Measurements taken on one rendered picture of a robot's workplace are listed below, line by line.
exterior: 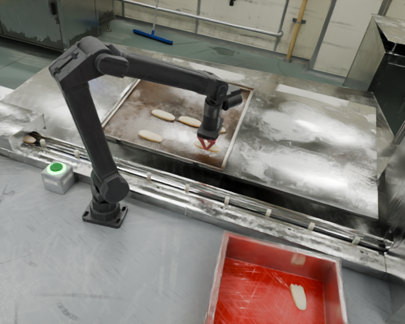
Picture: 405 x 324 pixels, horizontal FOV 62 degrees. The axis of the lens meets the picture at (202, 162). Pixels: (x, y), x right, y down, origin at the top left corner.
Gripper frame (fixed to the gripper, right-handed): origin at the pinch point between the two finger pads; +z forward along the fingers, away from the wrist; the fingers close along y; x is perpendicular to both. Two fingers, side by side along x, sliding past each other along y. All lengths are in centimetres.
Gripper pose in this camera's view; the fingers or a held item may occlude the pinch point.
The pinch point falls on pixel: (207, 144)
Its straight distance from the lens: 118.1
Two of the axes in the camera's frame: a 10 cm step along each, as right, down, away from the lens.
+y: 3.1, -7.0, 6.5
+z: -0.8, 6.6, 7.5
